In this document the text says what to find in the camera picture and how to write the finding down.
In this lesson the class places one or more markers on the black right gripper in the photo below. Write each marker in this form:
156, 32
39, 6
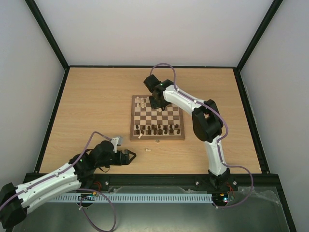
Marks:
156, 104

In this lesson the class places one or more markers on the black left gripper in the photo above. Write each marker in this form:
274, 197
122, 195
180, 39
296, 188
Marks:
126, 161

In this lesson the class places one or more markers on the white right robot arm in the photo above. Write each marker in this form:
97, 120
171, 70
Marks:
207, 127

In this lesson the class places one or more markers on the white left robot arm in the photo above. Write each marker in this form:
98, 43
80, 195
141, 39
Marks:
16, 202

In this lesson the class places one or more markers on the wooden chess board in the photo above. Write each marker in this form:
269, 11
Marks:
155, 125

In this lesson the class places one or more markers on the clear plastic sheet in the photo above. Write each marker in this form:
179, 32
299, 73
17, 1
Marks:
269, 194

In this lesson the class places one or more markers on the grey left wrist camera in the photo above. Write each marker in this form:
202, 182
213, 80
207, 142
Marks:
116, 141

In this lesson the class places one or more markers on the white slotted cable duct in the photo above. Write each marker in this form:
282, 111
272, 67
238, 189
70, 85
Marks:
134, 198

